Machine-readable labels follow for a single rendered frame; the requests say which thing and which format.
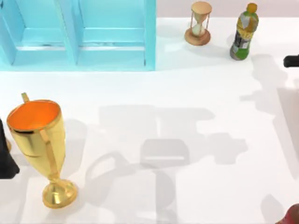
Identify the light blue rack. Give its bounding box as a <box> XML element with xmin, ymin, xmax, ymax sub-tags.
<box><xmin>0</xmin><ymin>0</ymin><xmax>157</xmax><ymax>72</ymax></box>

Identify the gold trophy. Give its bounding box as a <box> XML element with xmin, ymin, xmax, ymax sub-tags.
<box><xmin>6</xmin><ymin>92</ymin><xmax>78</xmax><ymax>210</ymax></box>

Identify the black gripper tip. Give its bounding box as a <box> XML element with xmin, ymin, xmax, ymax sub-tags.
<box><xmin>0</xmin><ymin>119</ymin><xmax>20</xmax><ymax>180</ymax></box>
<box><xmin>283</xmin><ymin>54</ymin><xmax>299</xmax><ymax>68</ymax></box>

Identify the red object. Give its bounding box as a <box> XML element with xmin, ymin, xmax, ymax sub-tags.
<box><xmin>275</xmin><ymin>203</ymin><xmax>299</xmax><ymax>224</ymax></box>

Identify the green bottle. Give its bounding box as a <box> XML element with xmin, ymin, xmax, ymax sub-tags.
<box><xmin>229</xmin><ymin>2</ymin><xmax>259</xmax><ymax>61</ymax></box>

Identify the wooden hourglass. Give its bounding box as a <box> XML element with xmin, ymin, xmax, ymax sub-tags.
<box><xmin>184</xmin><ymin>1</ymin><xmax>213</xmax><ymax>46</ymax></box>

